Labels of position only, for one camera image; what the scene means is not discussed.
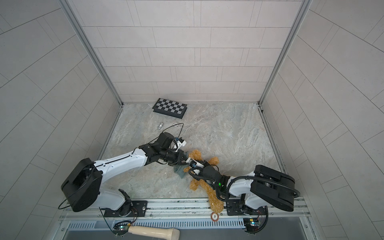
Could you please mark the left green circuit board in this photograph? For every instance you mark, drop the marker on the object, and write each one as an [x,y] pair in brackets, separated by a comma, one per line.
[121,228]

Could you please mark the green circuit board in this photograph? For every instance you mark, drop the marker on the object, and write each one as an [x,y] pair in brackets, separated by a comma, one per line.
[121,228]
[251,225]

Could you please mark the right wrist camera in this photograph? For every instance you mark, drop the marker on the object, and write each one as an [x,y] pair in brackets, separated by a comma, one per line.
[195,164]

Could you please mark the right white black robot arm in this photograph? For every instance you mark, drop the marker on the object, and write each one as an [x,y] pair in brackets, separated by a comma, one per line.
[264,186]

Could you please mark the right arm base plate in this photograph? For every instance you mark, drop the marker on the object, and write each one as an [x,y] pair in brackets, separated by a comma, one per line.
[235,207]

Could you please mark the folded black white chessboard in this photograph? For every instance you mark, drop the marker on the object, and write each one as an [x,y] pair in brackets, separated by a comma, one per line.
[170,108]

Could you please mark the beige wooden handle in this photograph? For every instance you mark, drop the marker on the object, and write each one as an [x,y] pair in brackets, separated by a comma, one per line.
[165,234]

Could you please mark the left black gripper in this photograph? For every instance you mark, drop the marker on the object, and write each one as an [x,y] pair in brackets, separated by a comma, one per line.
[179,155]

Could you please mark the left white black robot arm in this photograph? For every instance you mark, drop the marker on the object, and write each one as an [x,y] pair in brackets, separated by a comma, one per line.
[84,189]

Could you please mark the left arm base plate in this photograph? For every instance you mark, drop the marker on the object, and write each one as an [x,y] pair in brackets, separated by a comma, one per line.
[136,209]

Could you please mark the aluminium mounting rail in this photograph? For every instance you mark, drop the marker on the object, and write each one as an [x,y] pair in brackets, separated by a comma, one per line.
[178,208]

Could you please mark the right green circuit board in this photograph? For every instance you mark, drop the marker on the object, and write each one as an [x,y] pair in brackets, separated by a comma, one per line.
[251,225]

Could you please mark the grey-green teddy sweater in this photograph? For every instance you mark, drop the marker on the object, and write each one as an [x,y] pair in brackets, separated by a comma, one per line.
[179,170]

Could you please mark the round red white sticker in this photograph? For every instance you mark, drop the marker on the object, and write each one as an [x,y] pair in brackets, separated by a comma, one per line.
[214,217]

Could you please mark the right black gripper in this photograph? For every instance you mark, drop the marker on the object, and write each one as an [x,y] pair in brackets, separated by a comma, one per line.
[206,167]

